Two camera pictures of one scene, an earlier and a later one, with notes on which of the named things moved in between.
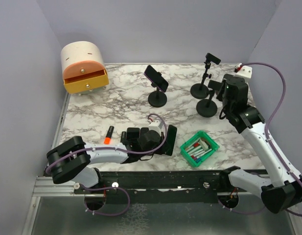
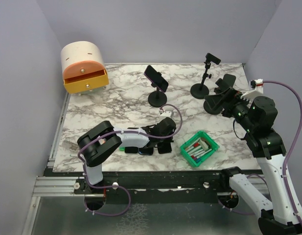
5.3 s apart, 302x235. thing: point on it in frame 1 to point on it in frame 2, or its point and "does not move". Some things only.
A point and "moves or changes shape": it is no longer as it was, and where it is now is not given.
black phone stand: x=207 y=107 moves or changes shape
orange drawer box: x=83 y=67 does not move
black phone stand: x=200 y=90 does not move
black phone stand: x=157 y=99 does not move
